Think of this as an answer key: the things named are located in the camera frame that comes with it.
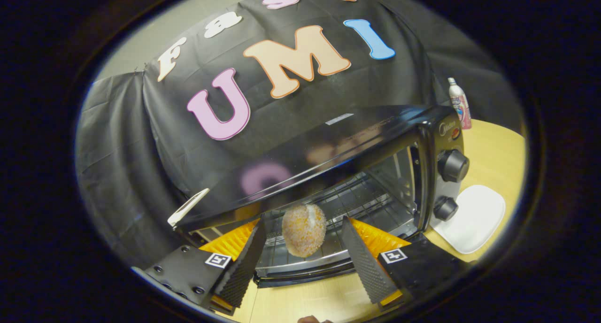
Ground white bread toaster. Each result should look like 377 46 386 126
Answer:
167 188 210 228

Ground sugared doughnut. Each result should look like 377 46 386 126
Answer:
282 203 327 258

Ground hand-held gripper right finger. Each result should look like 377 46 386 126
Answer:
340 216 470 309

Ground white plate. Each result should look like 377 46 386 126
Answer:
430 185 506 254

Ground black toaster oven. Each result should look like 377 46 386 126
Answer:
171 105 470 288

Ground pink and white bottle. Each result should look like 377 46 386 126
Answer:
447 77 472 130

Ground black backdrop cloth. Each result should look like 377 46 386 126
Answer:
75 0 524 267

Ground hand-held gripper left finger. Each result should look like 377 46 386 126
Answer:
131 218 267 315

